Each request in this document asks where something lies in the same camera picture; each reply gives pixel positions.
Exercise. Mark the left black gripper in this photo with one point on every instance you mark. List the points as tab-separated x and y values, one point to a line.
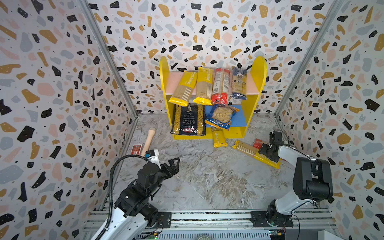
174	168

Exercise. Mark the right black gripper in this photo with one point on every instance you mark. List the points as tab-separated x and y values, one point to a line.
268	151

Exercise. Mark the red long spaghetti pack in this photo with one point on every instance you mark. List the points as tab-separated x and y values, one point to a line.
258	143

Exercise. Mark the dark penne pasta bag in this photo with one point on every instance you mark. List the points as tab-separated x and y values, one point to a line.
189	121

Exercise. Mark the blue orange orecchiette bag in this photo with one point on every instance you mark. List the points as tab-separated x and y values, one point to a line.
221	116

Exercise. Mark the yellow Pastatime spaghetti pack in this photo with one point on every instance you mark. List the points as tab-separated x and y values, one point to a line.
183	92

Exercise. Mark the red clear spaghetti pack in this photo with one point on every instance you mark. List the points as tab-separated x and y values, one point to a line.
221	86

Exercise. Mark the blue yellow spaghetti pack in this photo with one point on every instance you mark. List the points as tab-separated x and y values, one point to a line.
239	84

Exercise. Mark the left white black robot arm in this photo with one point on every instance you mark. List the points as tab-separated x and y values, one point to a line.
132	212

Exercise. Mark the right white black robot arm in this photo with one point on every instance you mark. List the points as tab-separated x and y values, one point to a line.
312	181

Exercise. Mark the pink upper shelf board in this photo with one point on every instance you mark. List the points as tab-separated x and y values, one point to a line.
175	78

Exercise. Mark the red playing card box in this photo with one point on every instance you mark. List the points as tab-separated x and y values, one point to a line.
136	150

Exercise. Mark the wooden rolling pin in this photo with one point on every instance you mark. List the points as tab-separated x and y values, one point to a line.
151	134

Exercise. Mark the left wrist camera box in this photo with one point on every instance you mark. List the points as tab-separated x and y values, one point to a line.
153	157

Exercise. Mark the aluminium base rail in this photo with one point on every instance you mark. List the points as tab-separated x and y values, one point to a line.
304	224

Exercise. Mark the yellow shelf unit frame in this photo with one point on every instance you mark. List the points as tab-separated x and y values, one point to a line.
258	72

